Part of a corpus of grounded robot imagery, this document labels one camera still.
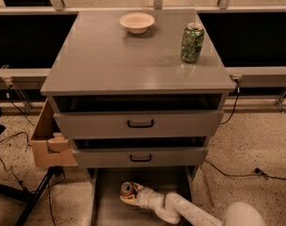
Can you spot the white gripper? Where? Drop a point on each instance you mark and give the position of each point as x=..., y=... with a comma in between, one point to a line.
x=145, y=197

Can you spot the red coke can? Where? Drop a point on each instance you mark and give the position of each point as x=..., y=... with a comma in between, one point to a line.
x=126, y=189

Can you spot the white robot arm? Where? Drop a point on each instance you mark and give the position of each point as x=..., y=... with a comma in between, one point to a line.
x=172, y=206

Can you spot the grey open bottom drawer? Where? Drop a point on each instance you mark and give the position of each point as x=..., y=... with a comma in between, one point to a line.
x=108, y=210

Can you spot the grey middle drawer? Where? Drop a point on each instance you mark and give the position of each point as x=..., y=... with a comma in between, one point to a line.
x=120, y=158

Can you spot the grey top drawer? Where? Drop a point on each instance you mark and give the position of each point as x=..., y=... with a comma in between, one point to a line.
x=114, y=125

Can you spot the grey drawer cabinet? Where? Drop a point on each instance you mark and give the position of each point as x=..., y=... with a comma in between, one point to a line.
x=102, y=68

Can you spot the green soda can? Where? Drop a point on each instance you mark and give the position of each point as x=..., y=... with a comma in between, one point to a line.
x=193, y=37

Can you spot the brown cardboard box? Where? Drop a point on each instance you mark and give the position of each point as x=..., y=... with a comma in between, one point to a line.
x=49, y=147

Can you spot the black tripod stand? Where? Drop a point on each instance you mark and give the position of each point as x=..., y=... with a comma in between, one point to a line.
x=30, y=198

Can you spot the white bowl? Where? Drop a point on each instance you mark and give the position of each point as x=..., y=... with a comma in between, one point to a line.
x=136, y=22

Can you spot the black middle drawer handle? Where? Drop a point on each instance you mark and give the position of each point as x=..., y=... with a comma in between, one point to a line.
x=140, y=159

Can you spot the black drawer handle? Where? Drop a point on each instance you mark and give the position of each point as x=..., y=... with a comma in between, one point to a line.
x=140, y=125
x=140, y=159

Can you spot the black top drawer handle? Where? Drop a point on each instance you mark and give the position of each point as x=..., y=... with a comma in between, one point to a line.
x=140, y=125

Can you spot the metal window rail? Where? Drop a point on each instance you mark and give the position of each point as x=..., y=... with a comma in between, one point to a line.
x=143, y=8

